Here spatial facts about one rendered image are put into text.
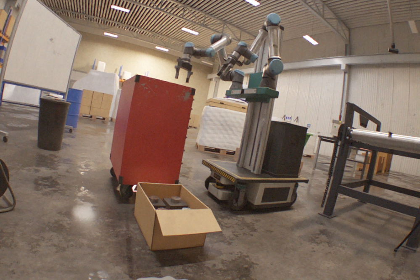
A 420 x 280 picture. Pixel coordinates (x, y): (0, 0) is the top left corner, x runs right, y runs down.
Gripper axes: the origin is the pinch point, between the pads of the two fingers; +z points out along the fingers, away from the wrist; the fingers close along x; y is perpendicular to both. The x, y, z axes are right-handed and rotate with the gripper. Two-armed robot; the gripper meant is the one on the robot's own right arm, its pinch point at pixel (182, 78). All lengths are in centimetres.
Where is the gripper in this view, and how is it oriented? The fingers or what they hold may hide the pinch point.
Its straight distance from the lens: 184.8
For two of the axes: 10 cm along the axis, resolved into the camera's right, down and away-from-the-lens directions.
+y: 8.0, 1.6, -5.8
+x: 5.7, 1.1, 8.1
